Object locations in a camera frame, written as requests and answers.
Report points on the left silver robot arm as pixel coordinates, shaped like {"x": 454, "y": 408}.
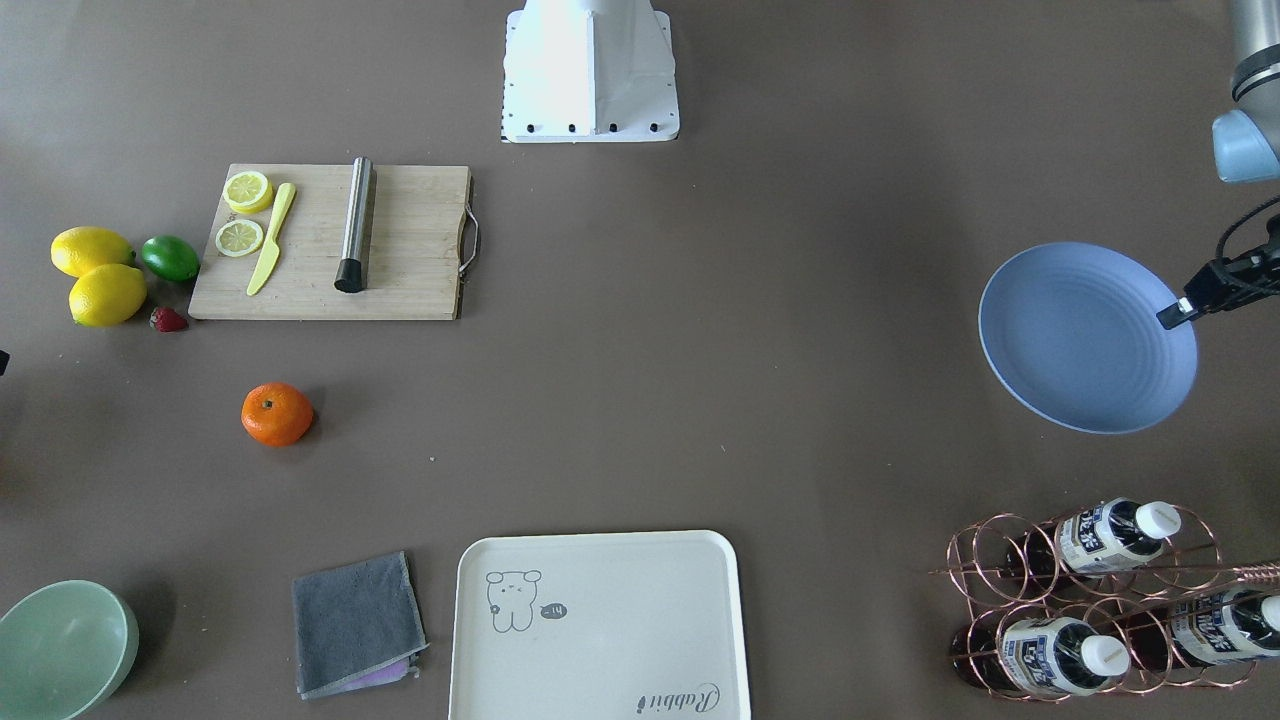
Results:
{"x": 1245, "y": 150}

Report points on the tea bottle middle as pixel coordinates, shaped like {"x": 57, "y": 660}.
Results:
{"x": 1220, "y": 625}

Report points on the grey folded cloth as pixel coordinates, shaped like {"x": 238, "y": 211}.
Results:
{"x": 356, "y": 627}

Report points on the steel muddler black tip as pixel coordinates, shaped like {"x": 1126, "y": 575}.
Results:
{"x": 351, "y": 273}

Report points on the orange mandarin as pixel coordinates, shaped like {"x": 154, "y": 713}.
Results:
{"x": 276, "y": 414}

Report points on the red strawberry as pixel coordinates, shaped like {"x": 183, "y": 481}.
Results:
{"x": 167, "y": 320}

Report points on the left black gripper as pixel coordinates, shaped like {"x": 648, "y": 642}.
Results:
{"x": 1218, "y": 283}

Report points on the lemon slice one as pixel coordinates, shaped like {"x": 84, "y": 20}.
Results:
{"x": 248, "y": 192}

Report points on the mint green bowl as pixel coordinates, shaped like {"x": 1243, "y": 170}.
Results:
{"x": 64, "y": 649}

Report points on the tea bottle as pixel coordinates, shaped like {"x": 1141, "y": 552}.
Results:
{"x": 1220, "y": 625}
{"x": 1116, "y": 535}
{"x": 1040, "y": 658}

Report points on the green lime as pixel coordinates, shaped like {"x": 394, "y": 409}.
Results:
{"x": 170, "y": 258}

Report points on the tea bottle back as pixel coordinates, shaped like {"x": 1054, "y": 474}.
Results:
{"x": 1116, "y": 535}

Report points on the cream rabbit tray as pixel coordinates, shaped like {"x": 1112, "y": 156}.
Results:
{"x": 637, "y": 625}

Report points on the copper wire bottle rack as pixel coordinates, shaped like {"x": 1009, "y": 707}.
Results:
{"x": 1192, "y": 563}

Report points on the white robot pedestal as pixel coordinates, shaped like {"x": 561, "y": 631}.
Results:
{"x": 589, "y": 72}

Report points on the wooden cutting board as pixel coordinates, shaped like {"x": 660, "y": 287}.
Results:
{"x": 414, "y": 250}

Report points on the yellow lemon far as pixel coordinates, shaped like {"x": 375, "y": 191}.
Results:
{"x": 81, "y": 249}

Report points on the yellow plastic knife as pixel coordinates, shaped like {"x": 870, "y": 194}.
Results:
{"x": 270, "y": 250}

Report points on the yellow lemon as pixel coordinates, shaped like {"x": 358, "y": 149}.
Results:
{"x": 81, "y": 249}
{"x": 108, "y": 295}

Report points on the tea bottle front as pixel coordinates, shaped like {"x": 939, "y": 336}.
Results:
{"x": 1040, "y": 658}

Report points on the blue plate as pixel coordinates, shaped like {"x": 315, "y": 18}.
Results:
{"x": 1070, "y": 330}

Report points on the yellow lemon near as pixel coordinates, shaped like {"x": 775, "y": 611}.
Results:
{"x": 108, "y": 295}

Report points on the lemon slice two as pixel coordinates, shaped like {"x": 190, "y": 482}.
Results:
{"x": 239, "y": 238}

